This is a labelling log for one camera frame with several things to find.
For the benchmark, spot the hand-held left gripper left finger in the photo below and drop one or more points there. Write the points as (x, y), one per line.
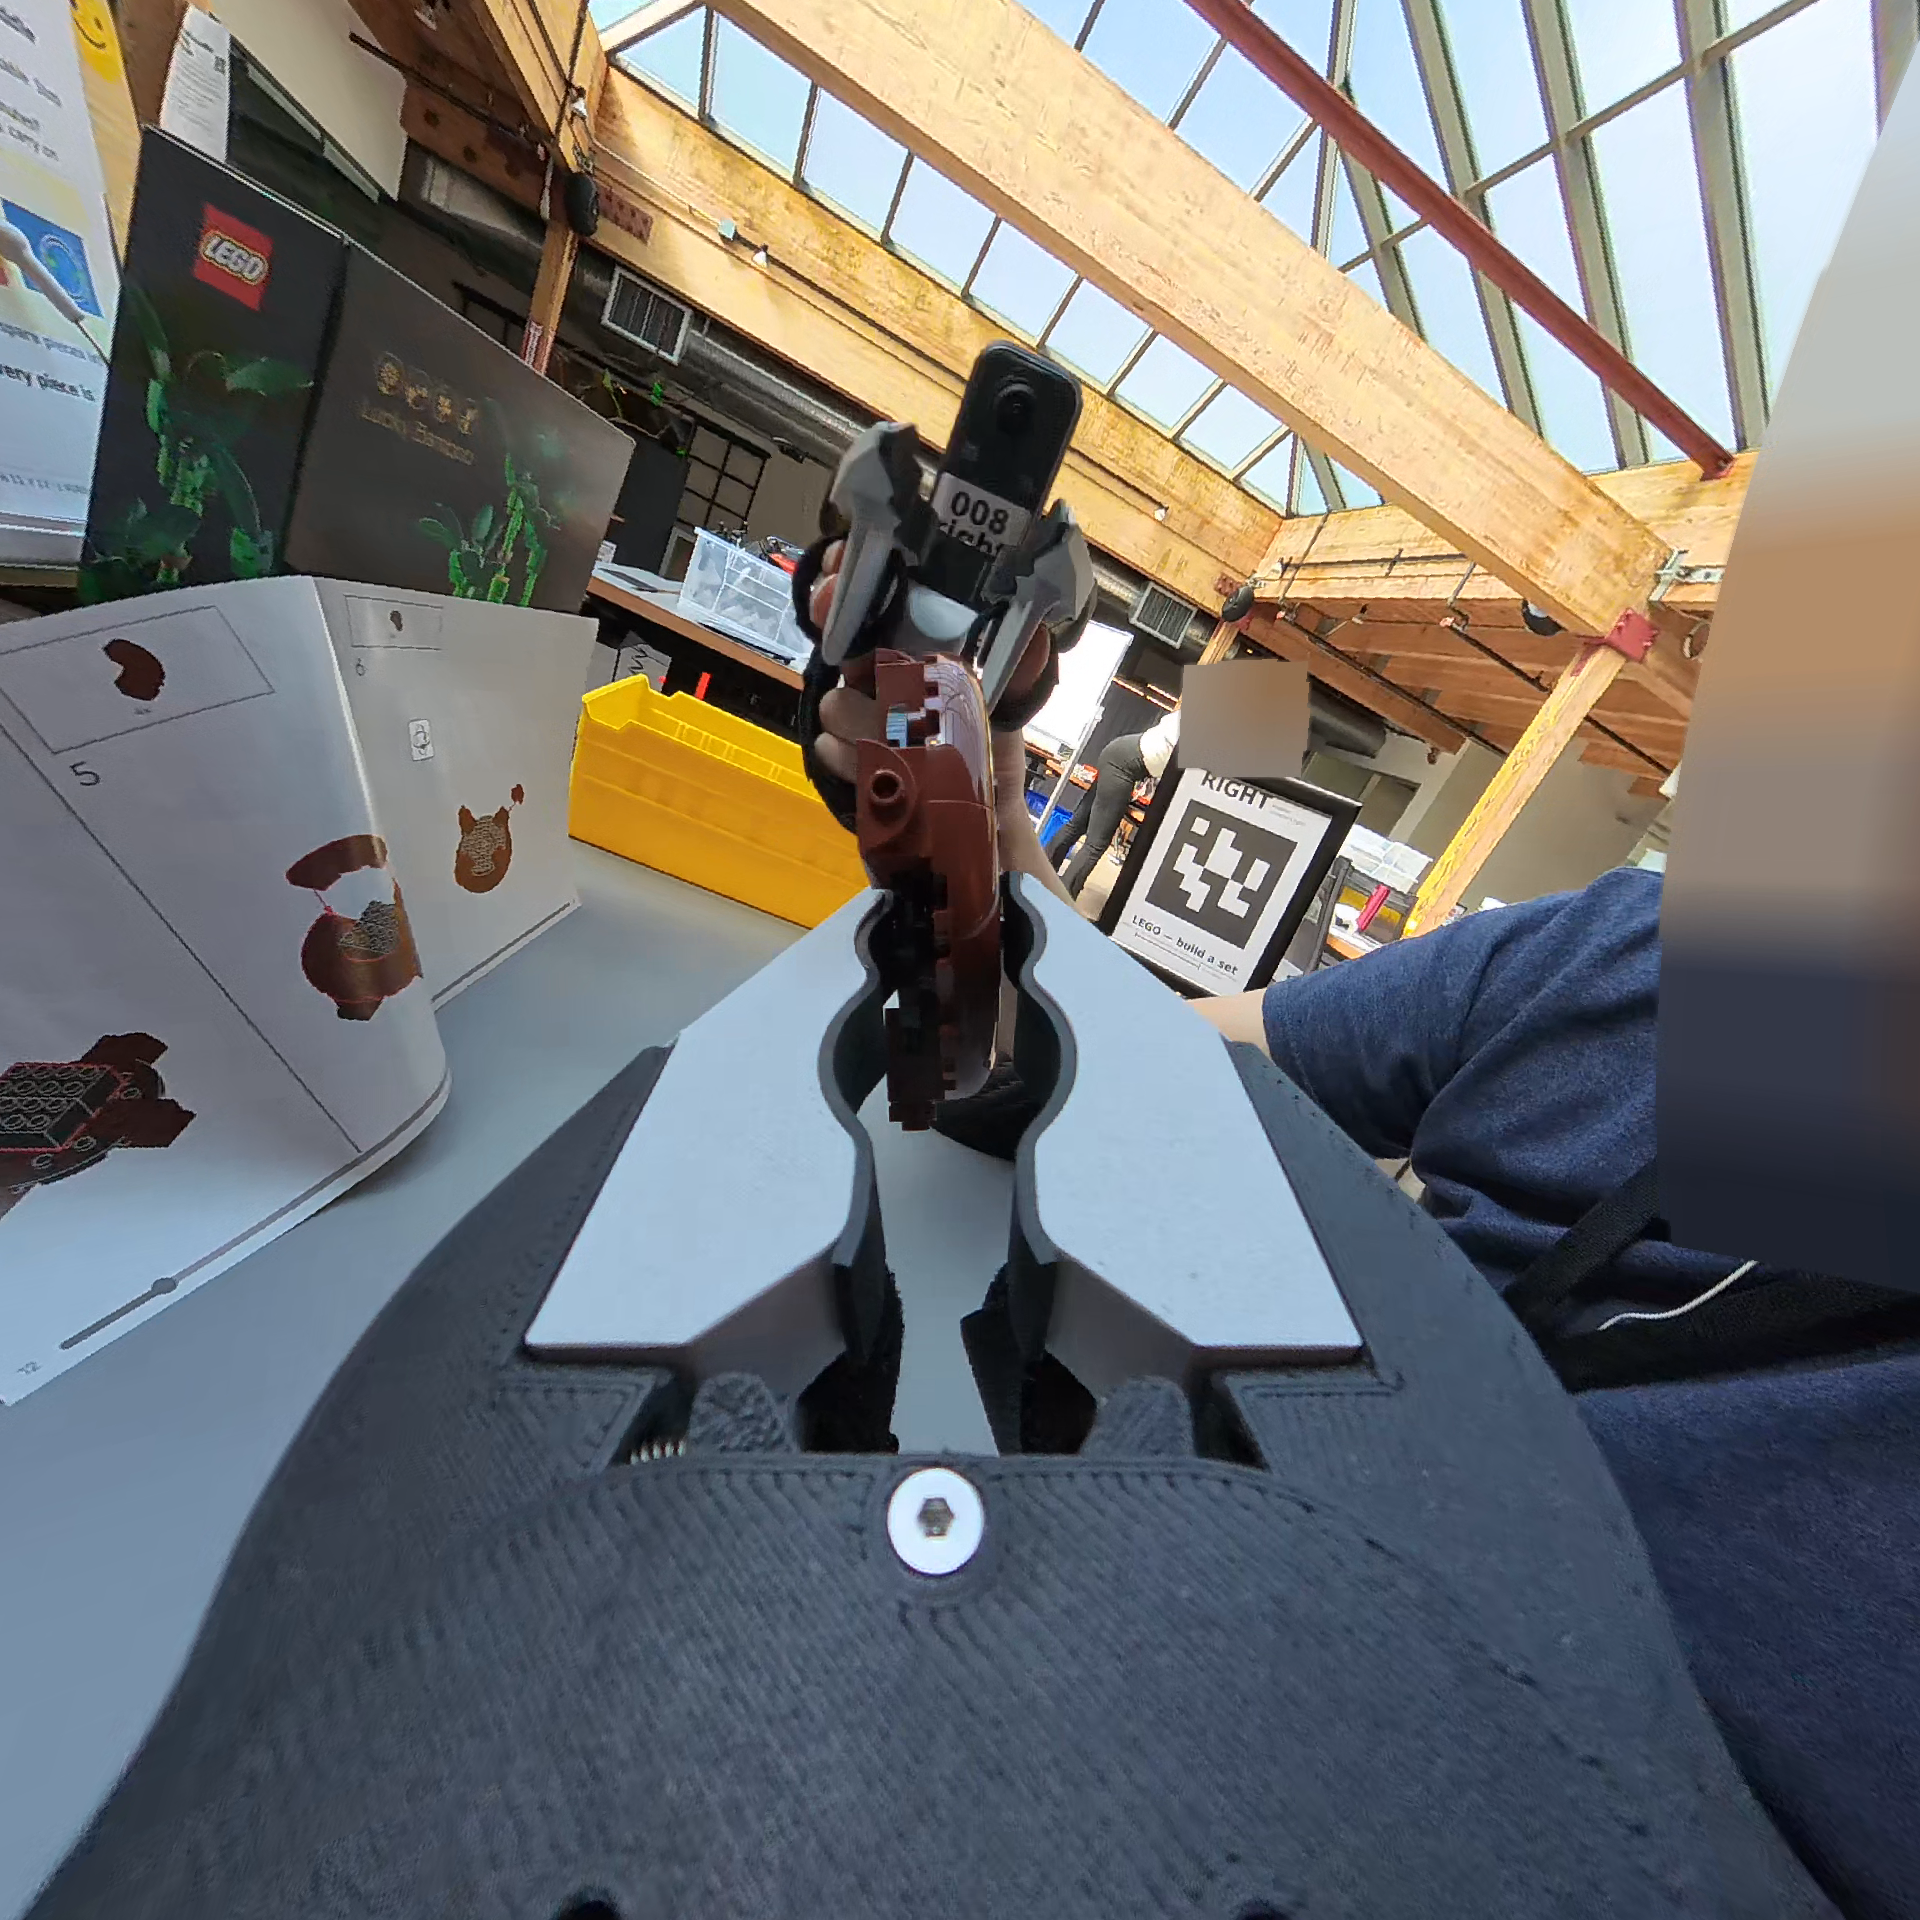
(704, 1184)

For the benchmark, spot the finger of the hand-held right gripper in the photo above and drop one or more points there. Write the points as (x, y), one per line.
(870, 524)
(1058, 600)

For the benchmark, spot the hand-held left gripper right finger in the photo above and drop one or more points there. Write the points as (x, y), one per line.
(1184, 1200)

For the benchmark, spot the brown round brick model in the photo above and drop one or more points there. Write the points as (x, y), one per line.
(938, 839)

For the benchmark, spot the white whiteboard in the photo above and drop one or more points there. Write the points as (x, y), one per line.
(1079, 682)

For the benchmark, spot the clear plastic storage box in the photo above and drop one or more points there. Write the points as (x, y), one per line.
(743, 592)

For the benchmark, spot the wooden workbench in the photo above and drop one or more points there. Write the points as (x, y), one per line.
(644, 600)

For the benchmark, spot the wooden roof beam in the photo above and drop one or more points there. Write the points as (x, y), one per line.
(1200, 255)

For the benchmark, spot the yellow plastic bin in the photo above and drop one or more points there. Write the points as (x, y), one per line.
(704, 797)

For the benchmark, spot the framed black white marker sign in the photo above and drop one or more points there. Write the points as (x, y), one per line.
(1231, 885)

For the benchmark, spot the person in blue shirt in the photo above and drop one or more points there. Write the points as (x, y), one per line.
(1499, 1079)

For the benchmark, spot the red ceiling pipe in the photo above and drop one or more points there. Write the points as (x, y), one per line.
(1447, 229)

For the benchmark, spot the black toy set box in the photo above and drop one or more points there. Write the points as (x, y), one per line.
(376, 422)

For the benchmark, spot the building instruction booklet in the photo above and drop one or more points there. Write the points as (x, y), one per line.
(225, 780)

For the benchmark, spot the printed instruction sheet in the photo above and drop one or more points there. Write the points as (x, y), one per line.
(43, 375)

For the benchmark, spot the grey ventilation duct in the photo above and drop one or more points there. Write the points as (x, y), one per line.
(779, 368)

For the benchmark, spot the wall air vent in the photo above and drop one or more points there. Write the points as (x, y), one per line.
(644, 317)

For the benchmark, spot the wooden support post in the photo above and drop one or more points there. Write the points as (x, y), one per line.
(1530, 764)

